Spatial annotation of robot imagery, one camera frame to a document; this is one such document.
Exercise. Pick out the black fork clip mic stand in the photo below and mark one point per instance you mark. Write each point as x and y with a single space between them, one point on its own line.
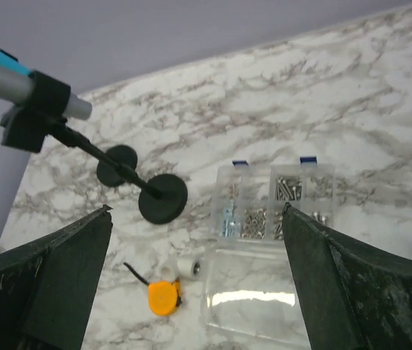
122 154

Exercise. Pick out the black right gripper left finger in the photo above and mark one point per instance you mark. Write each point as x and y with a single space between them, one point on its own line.
47 286

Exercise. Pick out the clear plastic screw box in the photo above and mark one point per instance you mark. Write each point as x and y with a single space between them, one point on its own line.
248 290

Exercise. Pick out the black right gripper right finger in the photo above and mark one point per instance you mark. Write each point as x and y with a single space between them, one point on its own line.
352 295

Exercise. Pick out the black ring clip mic stand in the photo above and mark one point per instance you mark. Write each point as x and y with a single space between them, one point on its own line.
162 199

